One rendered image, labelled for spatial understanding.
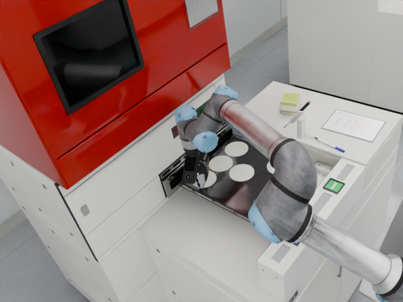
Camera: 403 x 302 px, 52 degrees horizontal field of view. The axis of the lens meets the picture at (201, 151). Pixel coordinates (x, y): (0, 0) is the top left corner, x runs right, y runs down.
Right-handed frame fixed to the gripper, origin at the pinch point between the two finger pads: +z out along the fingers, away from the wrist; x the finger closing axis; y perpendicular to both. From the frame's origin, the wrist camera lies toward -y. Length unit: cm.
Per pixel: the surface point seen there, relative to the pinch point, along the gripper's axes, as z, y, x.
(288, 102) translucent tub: -12, 41, -31
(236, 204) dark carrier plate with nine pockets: 1.4, -6.5, -15.4
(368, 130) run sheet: -5, 30, -63
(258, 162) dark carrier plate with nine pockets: 1.4, 17.0, -20.7
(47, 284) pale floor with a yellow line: 91, 1, 112
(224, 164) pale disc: 1.4, 15.1, -6.8
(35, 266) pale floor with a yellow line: 91, 12, 127
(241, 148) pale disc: 1.4, 25.3, -12.5
